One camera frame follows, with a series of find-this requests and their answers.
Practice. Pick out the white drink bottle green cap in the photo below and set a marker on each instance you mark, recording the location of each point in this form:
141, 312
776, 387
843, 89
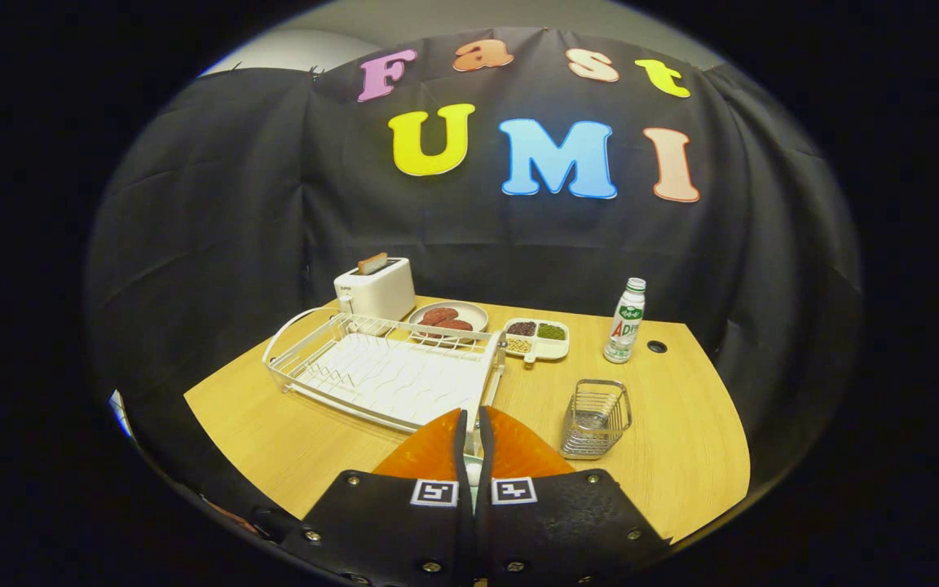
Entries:
624, 330

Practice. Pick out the white toaster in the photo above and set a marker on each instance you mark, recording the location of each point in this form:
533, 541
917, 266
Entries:
380, 293

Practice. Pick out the beige round plate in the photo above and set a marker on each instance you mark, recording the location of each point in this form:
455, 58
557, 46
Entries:
473, 314

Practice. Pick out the pile of yellow soybeans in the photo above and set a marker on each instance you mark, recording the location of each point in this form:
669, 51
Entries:
519, 345

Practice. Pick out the brown meat patty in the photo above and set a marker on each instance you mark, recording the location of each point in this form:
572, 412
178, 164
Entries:
439, 315
455, 325

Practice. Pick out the pile of brown beans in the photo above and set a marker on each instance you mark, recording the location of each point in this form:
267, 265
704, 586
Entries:
522, 328

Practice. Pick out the pile of green beans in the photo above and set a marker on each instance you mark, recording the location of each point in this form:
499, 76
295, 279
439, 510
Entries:
551, 332

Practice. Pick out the white divided dish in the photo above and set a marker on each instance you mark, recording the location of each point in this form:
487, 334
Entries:
555, 349

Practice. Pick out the toast slice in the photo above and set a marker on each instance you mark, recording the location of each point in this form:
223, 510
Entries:
372, 262

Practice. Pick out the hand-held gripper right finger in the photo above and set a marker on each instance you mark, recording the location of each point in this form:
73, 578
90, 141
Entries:
559, 530

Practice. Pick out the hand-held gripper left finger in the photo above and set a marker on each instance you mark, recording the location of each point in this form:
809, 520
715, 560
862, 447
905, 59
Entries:
388, 530

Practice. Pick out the black backdrop cloth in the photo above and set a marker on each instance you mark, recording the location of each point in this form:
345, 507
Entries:
233, 204

